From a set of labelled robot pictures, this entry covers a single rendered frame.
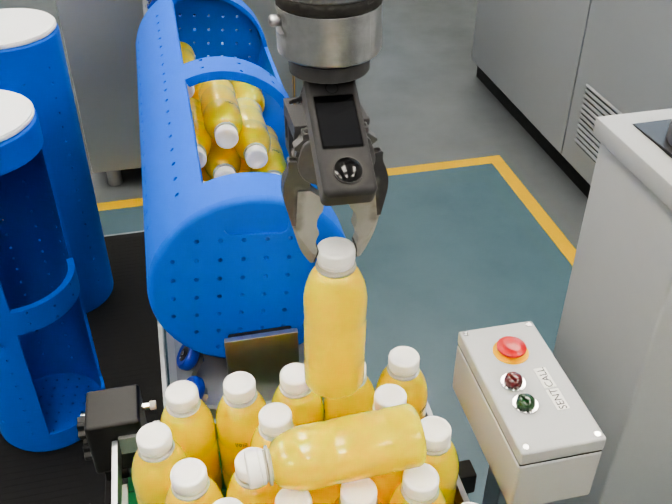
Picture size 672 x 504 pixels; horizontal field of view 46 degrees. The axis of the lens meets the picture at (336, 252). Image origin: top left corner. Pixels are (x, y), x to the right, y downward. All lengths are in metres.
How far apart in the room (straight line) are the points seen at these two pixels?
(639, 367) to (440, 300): 1.30
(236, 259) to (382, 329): 1.63
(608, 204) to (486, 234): 1.58
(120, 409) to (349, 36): 0.61
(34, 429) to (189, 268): 1.17
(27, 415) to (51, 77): 0.87
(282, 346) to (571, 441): 0.40
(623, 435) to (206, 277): 0.97
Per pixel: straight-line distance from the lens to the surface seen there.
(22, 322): 1.92
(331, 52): 0.65
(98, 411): 1.08
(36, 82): 2.20
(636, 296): 1.55
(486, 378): 0.96
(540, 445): 0.90
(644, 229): 1.50
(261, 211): 1.02
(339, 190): 0.64
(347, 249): 0.78
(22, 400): 2.09
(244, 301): 1.10
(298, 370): 0.97
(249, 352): 1.08
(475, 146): 3.74
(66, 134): 2.30
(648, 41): 2.97
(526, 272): 2.96
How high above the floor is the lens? 1.77
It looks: 36 degrees down
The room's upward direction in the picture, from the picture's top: straight up
